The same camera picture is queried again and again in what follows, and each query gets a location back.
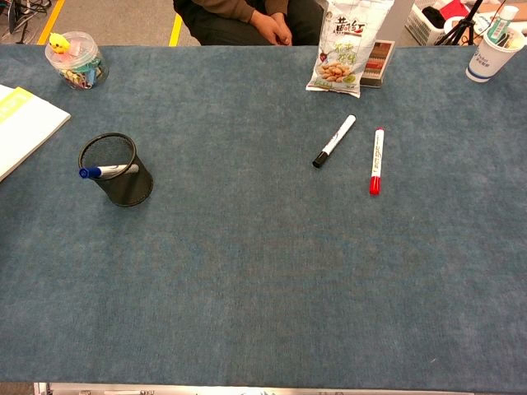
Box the black-capped white marker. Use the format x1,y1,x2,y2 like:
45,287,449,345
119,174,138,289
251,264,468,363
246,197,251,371
311,114,357,170

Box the black mesh pen holder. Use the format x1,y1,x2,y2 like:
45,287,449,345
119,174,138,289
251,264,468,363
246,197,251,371
77,132,154,207

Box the white peanut snack bag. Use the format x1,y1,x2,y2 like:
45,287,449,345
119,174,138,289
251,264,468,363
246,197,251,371
305,0,395,99

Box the seated person dark clothes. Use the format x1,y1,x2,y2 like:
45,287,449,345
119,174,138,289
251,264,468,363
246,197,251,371
172,0,326,47

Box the white post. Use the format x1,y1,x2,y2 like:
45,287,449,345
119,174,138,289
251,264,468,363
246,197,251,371
389,0,415,47

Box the black tripod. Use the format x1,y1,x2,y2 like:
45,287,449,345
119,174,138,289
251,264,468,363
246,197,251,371
435,0,487,46

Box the clear jar of clips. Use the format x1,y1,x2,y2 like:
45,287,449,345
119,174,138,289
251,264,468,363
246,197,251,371
44,31,110,91

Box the black cable bundle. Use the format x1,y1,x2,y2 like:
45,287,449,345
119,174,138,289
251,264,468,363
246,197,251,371
0,0,53,42

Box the blue felt table mat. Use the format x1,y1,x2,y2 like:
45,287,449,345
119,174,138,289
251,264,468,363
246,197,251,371
0,44,527,390

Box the white paper cup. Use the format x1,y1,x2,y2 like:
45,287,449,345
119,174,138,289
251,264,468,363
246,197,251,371
465,28,527,84

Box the blue-capped white marker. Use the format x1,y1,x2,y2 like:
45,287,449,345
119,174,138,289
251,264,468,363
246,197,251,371
78,164,140,179

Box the yellow duck toy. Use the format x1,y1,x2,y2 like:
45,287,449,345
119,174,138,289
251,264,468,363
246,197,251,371
48,32,72,54

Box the white plastic basket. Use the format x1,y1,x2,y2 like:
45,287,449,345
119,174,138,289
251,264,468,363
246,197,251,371
404,0,474,46

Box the green white tube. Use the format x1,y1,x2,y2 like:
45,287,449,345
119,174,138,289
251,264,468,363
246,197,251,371
487,4,520,42

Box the white notebook yellow-green cover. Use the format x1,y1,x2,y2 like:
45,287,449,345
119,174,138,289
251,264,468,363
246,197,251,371
0,84,72,183

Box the metal table edge rail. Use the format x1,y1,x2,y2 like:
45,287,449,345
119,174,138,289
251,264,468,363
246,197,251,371
33,382,487,395

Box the red-capped white marker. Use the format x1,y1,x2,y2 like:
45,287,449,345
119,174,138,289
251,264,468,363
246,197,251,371
369,128,386,196

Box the brown cardboard box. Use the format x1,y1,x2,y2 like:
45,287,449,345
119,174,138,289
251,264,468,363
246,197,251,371
360,39,396,89

